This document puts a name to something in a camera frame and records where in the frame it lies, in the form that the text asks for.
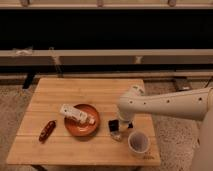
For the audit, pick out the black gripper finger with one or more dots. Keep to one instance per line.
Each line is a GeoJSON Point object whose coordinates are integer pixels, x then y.
{"type": "Point", "coordinates": [130, 125]}

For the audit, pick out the black eraser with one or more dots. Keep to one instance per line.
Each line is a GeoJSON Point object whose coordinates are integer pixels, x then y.
{"type": "Point", "coordinates": [113, 125]}

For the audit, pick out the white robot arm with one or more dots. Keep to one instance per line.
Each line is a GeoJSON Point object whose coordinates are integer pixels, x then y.
{"type": "Point", "coordinates": [194, 104]}

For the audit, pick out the white sponge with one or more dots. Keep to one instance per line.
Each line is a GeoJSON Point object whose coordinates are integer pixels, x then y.
{"type": "Point", "coordinates": [116, 135]}

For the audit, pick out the white paper cup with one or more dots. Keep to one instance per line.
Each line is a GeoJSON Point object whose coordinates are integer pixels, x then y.
{"type": "Point", "coordinates": [138, 143]}

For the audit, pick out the orange round plate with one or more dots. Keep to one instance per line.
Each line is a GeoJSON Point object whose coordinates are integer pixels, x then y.
{"type": "Point", "coordinates": [80, 130]}

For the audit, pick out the white tube on plate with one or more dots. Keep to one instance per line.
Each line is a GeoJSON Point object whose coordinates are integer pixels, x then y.
{"type": "Point", "coordinates": [77, 114]}

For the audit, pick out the dark red snack bar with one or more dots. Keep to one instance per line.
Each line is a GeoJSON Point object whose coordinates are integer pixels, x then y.
{"type": "Point", "coordinates": [47, 130]}

